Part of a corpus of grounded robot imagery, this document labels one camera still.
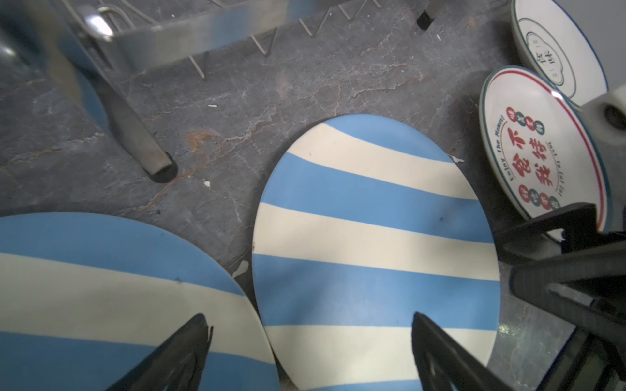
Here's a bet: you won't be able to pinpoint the white plate green emblem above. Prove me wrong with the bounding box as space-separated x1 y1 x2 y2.
511 1 609 107

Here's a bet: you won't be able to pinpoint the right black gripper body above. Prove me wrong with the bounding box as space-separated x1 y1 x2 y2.
494 202 625 390

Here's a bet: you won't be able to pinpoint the steel two-tier dish rack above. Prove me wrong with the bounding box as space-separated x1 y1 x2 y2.
0 0 451 185

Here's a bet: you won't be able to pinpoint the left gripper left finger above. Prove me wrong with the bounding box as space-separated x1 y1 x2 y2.
109 314 214 390

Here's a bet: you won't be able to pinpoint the blue striped plate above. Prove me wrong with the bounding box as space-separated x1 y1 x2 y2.
1 213 280 390
253 114 501 390

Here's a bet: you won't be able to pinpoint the white plate red characters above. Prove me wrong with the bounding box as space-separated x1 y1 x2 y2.
479 66 613 231

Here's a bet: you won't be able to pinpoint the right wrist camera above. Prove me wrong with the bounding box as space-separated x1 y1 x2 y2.
581 84 625 163

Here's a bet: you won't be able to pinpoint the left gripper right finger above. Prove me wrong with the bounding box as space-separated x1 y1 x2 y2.
412 312 510 390

